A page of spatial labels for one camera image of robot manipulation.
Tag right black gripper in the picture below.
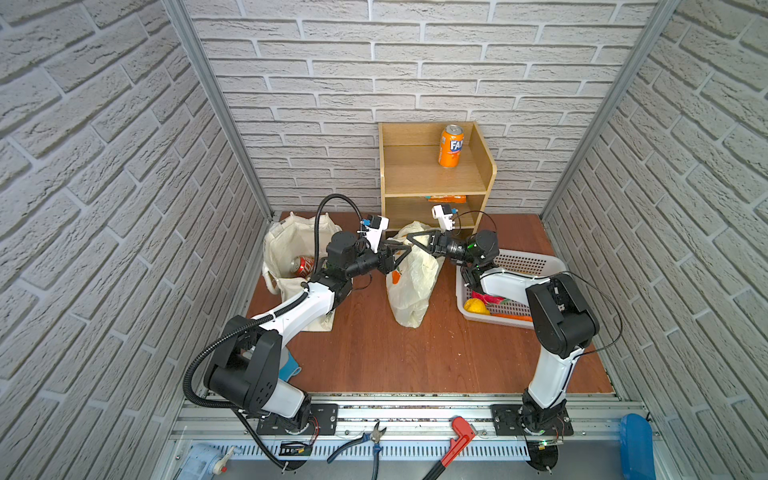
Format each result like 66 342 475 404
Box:
410 233 479 269

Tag cream plastic grocery bag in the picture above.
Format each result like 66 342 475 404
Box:
386 246 444 328

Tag red cola can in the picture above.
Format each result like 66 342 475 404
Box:
290 255 315 278

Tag white floral canvas tote bag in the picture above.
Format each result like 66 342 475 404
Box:
262 212 341 302

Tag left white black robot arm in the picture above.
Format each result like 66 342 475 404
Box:
183 231 412 431

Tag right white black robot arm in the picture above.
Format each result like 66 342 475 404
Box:
406 230 600 435

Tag orange Fox's candy bag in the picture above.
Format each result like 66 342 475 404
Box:
426 195 467 204

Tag yellow lemon toy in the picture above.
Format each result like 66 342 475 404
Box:
463 298 490 315

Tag pink dragon fruit toy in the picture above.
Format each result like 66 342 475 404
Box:
471 291 506 305

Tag wooden shelf unit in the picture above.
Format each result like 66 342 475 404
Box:
379 122 497 235

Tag orange Fanta can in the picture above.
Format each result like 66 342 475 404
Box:
438 124 464 168

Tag white plastic basket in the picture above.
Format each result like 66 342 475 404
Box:
456 249 568 330

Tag grey blue work glove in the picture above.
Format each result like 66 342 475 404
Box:
278 348 301 382

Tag red black clamp tool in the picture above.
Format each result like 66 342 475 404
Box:
423 416 476 480

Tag white spray bottle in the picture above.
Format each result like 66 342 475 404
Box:
175 444 235 480

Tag blue plastic container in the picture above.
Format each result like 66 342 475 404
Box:
619 414 656 480

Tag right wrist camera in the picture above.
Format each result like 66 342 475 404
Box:
431 203 458 232

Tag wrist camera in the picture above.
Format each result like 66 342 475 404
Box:
360 215 389 253
431 203 458 232

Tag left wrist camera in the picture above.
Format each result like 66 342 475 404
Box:
360 215 389 253

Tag black corrugated cable hose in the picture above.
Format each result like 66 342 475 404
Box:
182 193 364 410

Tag blue handled pliers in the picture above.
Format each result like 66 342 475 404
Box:
326 421 387 480

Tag aluminium mounting rail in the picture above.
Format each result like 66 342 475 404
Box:
170 394 650 462

